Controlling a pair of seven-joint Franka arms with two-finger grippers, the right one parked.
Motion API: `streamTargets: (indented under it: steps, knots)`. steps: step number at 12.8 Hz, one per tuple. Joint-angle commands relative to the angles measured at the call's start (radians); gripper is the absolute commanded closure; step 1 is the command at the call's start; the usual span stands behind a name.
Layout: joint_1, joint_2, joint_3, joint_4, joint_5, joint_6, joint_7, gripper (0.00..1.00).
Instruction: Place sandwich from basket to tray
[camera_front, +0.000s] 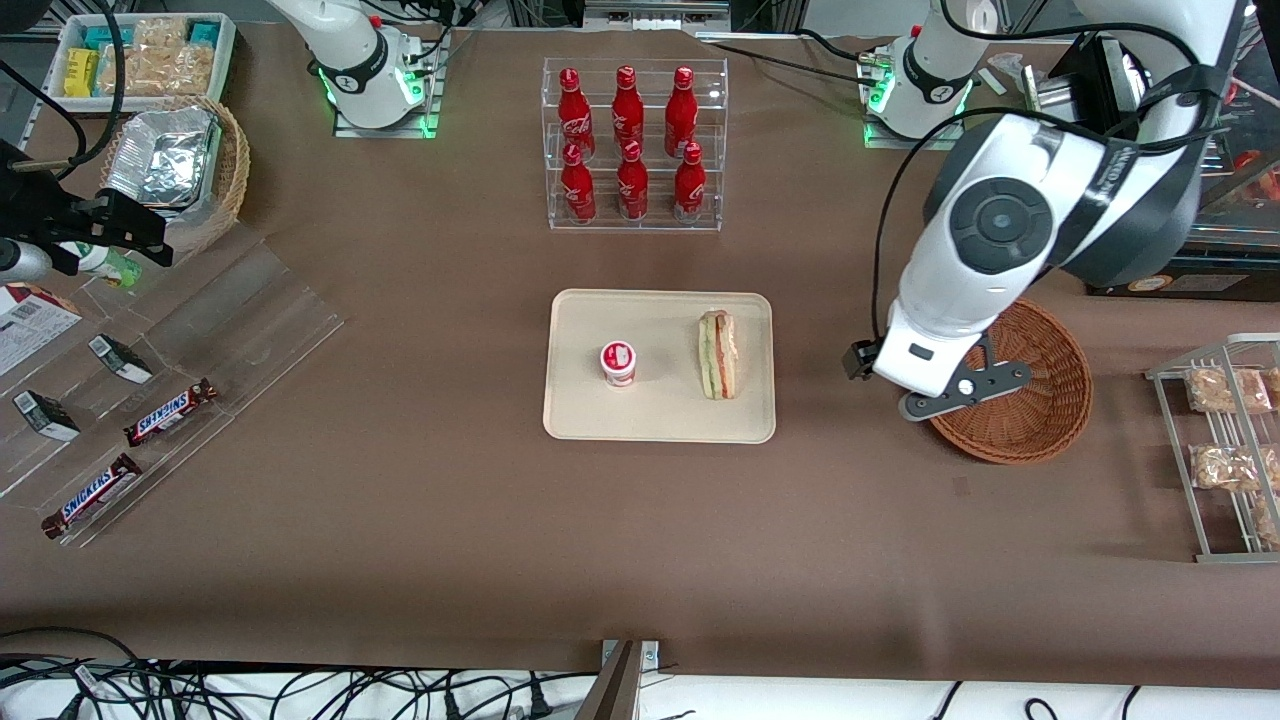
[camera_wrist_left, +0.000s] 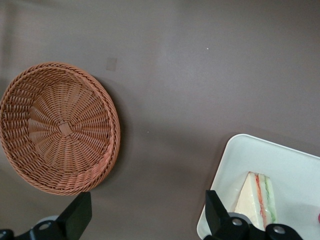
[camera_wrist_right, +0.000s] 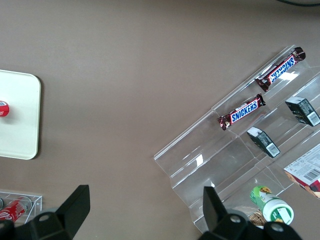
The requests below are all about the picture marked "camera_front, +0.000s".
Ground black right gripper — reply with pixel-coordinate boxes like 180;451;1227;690
0;140;174;276

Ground triangular sandwich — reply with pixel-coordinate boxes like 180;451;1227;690
698;309;740;401

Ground tan wicker basket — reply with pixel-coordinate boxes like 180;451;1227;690
100;95;251;256

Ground round brown wicker basket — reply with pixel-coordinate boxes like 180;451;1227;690
928;298;1094;465

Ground beige plastic tray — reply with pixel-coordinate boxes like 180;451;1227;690
542;289;777;444

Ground green white small bottle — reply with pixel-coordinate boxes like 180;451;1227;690
60;240;144;289

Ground silver foil containers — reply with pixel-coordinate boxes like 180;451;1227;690
105;105;223;211

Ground small black white box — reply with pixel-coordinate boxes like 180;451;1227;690
88;334;155;385
12;390;81;442

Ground clear acrylic stepped display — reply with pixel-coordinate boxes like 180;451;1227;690
0;220;346;549

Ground red white carton box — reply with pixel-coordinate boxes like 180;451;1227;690
0;283;83;376

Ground clear cracker pack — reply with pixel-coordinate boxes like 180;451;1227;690
97;45;216;98
133;17;191;49

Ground yellow snack pack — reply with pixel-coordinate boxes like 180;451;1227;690
63;48;101;98

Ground snickers chocolate bar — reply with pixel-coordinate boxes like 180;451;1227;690
123;378;219;448
41;453;144;540

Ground white plastic bin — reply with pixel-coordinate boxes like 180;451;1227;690
45;13;238;116

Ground red cola bottle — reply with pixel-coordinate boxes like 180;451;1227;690
673;141;707;223
616;140;649;222
665;66;698;159
558;67;596;161
612;65;646;156
560;142;597;225

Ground clear acrylic bottle rack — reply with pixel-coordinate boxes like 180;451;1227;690
541;57;730;233

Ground silver metal plate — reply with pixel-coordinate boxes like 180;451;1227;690
1018;65;1076;116

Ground brown table cover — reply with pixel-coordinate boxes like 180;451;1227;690
0;22;1280;691

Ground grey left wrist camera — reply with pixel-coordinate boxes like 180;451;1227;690
898;335;1033;423

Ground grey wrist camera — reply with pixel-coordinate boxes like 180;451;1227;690
0;238;53;283
898;335;1033;423

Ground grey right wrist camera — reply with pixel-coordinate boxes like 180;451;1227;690
0;238;53;283

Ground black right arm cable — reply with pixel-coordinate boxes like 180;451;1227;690
0;0;129;183

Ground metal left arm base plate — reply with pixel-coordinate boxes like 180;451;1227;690
863;40;969;152

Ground black table cable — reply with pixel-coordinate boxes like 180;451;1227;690
700;28;893;86

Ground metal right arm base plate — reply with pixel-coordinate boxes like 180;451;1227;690
333;30;451;139

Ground grey metal wire rack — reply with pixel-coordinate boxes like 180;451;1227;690
1145;335;1280;564

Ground metal table bracket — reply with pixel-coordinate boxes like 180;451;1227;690
575;640;661;720

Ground black floor cable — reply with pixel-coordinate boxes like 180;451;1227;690
0;625;601;720

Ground aluminium frame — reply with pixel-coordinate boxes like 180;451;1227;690
505;0;801;36

